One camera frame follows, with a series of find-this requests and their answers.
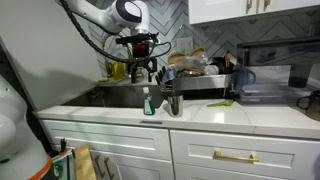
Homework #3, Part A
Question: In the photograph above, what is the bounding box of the black countertop appliance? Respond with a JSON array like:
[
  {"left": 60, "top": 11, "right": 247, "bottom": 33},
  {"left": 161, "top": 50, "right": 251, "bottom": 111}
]
[{"left": 236, "top": 36, "right": 320, "bottom": 90}]

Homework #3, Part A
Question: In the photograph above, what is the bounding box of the blue mug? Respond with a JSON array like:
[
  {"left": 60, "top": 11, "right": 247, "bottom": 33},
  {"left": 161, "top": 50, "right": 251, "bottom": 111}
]
[{"left": 165, "top": 67, "right": 175, "bottom": 82}]

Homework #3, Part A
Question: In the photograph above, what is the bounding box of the clear plastic container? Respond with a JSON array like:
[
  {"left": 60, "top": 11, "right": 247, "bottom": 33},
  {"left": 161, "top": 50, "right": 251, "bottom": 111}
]
[{"left": 173, "top": 54, "right": 210, "bottom": 73}]

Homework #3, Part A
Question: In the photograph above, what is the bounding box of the small black clamp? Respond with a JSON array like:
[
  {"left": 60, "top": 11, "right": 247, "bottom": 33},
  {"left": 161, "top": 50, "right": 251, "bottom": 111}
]
[{"left": 59, "top": 137, "right": 68, "bottom": 154}]

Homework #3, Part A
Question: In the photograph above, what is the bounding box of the stainless steel sink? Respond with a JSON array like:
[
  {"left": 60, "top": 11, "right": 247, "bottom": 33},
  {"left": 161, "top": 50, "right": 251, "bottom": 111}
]
[{"left": 61, "top": 84, "right": 166, "bottom": 110}]

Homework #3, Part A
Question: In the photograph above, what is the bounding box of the yellow cloth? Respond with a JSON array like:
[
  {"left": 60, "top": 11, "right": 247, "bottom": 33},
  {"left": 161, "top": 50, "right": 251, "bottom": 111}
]
[{"left": 106, "top": 59, "right": 126, "bottom": 82}]

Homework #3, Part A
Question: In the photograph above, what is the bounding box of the green plastic scoop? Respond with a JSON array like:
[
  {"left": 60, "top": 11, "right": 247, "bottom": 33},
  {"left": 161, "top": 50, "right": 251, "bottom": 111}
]
[{"left": 206, "top": 99, "right": 236, "bottom": 108}]

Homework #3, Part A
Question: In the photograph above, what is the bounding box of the shiny metal cup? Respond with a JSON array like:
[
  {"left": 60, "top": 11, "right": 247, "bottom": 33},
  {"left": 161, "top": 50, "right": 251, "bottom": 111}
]
[{"left": 166, "top": 93, "right": 185, "bottom": 119}]

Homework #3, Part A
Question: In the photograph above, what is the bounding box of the dark round bowl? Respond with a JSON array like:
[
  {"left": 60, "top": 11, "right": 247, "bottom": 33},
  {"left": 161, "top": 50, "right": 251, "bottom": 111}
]
[{"left": 179, "top": 67, "right": 206, "bottom": 78}]

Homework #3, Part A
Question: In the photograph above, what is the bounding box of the green tinted clear box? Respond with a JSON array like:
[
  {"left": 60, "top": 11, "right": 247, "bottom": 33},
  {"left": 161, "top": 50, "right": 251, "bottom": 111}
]
[{"left": 51, "top": 149, "right": 76, "bottom": 180}]

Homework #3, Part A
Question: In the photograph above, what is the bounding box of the white bowl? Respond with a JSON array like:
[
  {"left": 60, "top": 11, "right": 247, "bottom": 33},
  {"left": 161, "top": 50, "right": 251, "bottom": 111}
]
[{"left": 203, "top": 64, "right": 220, "bottom": 76}]

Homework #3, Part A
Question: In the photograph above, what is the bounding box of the white wall outlet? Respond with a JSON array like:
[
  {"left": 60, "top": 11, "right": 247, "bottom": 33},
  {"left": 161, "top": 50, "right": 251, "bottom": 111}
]
[{"left": 175, "top": 36, "right": 195, "bottom": 54}]

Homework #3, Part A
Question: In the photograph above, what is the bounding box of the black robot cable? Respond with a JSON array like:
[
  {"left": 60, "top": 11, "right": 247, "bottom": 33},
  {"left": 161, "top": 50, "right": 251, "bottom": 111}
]
[{"left": 59, "top": 0, "right": 173, "bottom": 65}]

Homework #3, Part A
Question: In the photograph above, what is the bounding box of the white lower cabinet door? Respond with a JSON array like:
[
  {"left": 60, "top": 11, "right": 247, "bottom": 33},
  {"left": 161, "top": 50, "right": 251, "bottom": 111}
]
[{"left": 89, "top": 149, "right": 175, "bottom": 180}]

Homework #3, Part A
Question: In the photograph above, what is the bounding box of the stainless steel dish rack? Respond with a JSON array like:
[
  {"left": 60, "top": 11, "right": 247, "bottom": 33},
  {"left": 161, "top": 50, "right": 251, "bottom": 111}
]
[{"left": 158, "top": 73, "right": 236, "bottom": 101}]

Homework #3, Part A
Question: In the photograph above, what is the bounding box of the orange utensil handle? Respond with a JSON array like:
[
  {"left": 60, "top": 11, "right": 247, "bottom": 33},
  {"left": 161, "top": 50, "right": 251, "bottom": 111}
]
[{"left": 225, "top": 51, "right": 232, "bottom": 70}]

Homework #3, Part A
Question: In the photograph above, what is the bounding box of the blue tinted pitcher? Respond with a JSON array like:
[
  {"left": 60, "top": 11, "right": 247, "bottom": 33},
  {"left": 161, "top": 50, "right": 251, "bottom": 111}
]
[{"left": 234, "top": 66, "right": 257, "bottom": 95}]

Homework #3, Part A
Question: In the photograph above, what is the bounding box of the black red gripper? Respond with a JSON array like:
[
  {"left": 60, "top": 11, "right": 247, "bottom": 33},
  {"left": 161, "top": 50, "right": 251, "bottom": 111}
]
[{"left": 128, "top": 42, "right": 159, "bottom": 84}]

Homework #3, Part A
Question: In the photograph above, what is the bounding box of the wooden cutting board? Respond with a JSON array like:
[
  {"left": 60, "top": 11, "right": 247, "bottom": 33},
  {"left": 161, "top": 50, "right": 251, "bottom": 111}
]
[{"left": 72, "top": 143, "right": 98, "bottom": 180}]

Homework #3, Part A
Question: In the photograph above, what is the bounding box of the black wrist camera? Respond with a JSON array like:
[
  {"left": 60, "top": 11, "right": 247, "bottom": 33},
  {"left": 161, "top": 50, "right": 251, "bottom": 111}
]
[{"left": 115, "top": 32, "right": 160, "bottom": 45}]

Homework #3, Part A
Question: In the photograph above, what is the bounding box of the gold drawer handle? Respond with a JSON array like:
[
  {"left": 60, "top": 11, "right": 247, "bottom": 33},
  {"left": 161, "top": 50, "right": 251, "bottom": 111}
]
[{"left": 213, "top": 150, "right": 261, "bottom": 164}]

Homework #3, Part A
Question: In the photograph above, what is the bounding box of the white drawer with handle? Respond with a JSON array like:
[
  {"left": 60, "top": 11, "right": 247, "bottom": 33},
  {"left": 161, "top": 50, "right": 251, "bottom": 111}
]
[{"left": 169, "top": 129, "right": 320, "bottom": 180}]

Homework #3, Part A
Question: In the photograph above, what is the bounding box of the black dishes pile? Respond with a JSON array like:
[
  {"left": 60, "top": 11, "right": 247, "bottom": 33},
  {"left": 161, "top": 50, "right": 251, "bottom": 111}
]
[{"left": 213, "top": 56, "right": 235, "bottom": 75}]

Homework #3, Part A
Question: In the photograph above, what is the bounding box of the bronze door handle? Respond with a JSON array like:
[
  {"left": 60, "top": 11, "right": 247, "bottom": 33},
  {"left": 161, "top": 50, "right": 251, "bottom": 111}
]
[
  {"left": 103, "top": 156, "right": 116, "bottom": 180},
  {"left": 94, "top": 154, "right": 106, "bottom": 179}
]

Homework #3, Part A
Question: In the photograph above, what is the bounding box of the green bottle white cap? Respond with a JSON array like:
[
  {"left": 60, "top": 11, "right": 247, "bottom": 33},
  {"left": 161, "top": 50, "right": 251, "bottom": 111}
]
[{"left": 142, "top": 86, "right": 157, "bottom": 117}]

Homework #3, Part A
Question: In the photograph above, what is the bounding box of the plain white drawer front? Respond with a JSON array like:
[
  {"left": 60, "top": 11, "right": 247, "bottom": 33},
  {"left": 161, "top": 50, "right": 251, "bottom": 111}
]
[{"left": 39, "top": 119, "right": 173, "bottom": 162}]

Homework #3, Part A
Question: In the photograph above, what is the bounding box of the dark glass mug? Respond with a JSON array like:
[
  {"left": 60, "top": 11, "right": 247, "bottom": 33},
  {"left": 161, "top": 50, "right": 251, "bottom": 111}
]
[{"left": 296, "top": 90, "right": 320, "bottom": 122}]

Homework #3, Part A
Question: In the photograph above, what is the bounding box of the white upper cabinet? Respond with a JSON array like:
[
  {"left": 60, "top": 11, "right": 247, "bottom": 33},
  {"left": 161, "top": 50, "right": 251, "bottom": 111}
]
[{"left": 188, "top": 0, "right": 320, "bottom": 26}]

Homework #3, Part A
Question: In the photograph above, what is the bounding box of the clear plastic storage box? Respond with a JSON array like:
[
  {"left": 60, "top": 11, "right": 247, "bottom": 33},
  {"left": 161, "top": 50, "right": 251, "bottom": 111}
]
[{"left": 239, "top": 65, "right": 320, "bottom": 105}]

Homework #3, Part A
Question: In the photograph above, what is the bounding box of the brass spring faucet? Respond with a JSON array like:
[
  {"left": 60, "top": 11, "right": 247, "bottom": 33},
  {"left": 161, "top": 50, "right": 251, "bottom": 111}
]
[{"left": 101, "top": 32, "right": 145, "bottom": 84}]

